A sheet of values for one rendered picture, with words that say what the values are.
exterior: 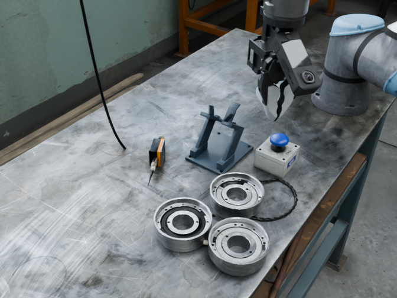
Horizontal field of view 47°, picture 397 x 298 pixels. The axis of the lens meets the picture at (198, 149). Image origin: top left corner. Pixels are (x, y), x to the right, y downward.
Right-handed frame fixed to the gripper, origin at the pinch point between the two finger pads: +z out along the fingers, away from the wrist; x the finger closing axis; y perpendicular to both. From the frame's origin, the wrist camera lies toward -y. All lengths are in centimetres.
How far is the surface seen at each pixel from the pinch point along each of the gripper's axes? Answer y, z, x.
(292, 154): -0.5, 10.2, -4.9
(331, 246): 14, 71, -40
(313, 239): -0.5, 41.5, -16.7
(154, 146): 13.4, 10.5, 20.8
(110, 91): 180, 92, -4
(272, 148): 2.5, 9.7, -1.9
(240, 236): -15.1, 12.0, 14.7
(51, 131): 151, 92, 36
